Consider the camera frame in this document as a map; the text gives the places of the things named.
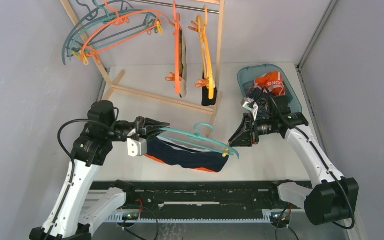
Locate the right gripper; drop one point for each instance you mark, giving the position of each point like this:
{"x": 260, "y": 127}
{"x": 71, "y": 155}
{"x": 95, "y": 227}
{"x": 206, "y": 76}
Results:
{"x": 247, "y": 133}

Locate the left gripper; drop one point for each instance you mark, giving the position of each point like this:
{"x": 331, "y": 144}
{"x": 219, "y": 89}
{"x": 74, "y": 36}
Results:
{"x": 148, "y": 127}

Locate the teal hanger with clips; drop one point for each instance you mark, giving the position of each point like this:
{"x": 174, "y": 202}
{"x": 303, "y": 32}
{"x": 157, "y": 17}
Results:
{"x": 197, "y": 140}

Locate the navy orange-trimmed underwear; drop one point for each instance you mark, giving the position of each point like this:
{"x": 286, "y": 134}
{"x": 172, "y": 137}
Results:
{"x": 172, "y": 154}

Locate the orange hanger with clips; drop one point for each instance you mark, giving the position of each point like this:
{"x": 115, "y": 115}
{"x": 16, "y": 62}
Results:
{"x": 175, "y": 76}

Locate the navy striped underwear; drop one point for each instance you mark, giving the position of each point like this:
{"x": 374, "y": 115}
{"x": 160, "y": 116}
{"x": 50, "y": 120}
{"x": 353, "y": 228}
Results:
{"x": 263, "y": 111}

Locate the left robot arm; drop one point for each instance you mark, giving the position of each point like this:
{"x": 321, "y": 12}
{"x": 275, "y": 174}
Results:
{"x": 68, "y": 220}

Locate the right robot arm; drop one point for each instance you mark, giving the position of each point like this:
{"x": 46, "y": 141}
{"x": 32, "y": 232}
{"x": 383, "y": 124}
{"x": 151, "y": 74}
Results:
{"x": 332, "y": 197}

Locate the navy underwear in basket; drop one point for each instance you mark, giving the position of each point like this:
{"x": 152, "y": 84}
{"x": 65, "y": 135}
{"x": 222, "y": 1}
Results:
{"x": 260, "y": 97}

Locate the beige underwear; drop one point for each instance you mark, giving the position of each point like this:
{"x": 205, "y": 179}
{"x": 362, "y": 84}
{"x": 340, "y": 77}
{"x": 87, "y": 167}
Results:
{"x": 183, "y": 66}

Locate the black white-banded underwear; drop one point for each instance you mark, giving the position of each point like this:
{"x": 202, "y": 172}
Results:
{"x": 206, "y": 101}

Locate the orange underwear in basket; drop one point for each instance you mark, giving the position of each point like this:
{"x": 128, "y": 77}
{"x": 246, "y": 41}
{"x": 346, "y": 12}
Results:
{"x": 273, "y": 81}

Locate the dark teal empty hanger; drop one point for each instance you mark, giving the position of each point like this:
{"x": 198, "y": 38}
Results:
{"x": 79, "y": 36}

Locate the yellow hanger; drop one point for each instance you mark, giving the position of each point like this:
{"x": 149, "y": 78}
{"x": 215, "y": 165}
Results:
{"x": 200, "y": 26}

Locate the wooden clothes rack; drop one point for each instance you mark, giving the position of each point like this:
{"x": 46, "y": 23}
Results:
{"x": 108, "y": 24}

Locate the teal plastic basket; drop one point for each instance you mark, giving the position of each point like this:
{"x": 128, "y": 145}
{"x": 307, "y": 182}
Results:
{"x": 249, "y": 74}

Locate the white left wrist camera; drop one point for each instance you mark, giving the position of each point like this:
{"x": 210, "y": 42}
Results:
{"x": 137, "y": 148}

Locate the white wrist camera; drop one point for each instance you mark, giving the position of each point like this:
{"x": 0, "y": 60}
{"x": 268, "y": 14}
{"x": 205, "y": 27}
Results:
{"x": 250, "y": 105}
{"x": 137, "y": 148}

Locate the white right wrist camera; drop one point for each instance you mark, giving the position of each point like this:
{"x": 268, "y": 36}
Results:
{"x": 250, "y": 105}

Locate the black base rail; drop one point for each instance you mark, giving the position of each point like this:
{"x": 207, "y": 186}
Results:
{"x": 214, "y": 201}

